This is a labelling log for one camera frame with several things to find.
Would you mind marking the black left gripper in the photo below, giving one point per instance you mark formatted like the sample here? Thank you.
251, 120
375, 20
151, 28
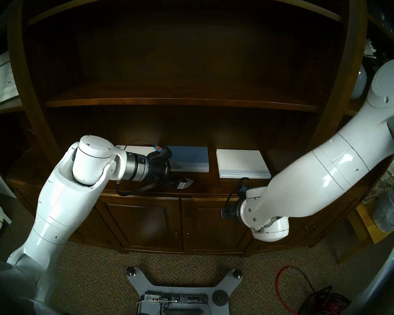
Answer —
159, 170

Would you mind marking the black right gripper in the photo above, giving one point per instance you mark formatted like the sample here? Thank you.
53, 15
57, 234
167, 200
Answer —
229, 212

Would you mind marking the blue book with grey spine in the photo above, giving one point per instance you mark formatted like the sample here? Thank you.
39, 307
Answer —
190, 155

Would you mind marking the large white book grey spine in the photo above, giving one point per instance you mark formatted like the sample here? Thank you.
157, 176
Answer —
241, 161

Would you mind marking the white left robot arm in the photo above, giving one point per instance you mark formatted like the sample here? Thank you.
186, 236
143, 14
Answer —
69, 199

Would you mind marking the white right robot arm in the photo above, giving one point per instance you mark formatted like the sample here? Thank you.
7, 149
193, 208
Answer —
331, 173

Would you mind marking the white book with barcode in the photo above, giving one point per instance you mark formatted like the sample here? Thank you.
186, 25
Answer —
139, 149

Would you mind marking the grey robot mobile base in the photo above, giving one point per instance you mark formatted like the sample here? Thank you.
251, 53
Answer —
184, 288

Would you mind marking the grey electronics box with ports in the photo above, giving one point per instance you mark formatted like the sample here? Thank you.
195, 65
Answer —
177, 298

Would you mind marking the dark wooden bookshelf cabinet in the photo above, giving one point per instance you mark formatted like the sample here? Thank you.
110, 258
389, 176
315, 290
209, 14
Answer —
184, 55

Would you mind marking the yellow wooden table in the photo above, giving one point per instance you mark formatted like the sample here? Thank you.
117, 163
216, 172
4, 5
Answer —
364, 222

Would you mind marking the clear glass jar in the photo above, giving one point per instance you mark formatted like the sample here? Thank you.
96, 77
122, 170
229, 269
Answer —
381, 184

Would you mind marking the round white vase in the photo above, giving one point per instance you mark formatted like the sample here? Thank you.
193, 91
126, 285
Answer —
359, 83

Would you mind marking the white framed certificate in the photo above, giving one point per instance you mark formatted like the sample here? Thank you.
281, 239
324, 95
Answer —
3, 78

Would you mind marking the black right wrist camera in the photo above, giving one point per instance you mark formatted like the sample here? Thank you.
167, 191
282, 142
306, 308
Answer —
243, 188

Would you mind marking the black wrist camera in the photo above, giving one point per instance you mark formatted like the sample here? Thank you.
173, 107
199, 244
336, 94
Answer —
161, 152
243, 188

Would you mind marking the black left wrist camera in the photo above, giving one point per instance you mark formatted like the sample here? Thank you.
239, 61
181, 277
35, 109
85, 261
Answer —
161, 152

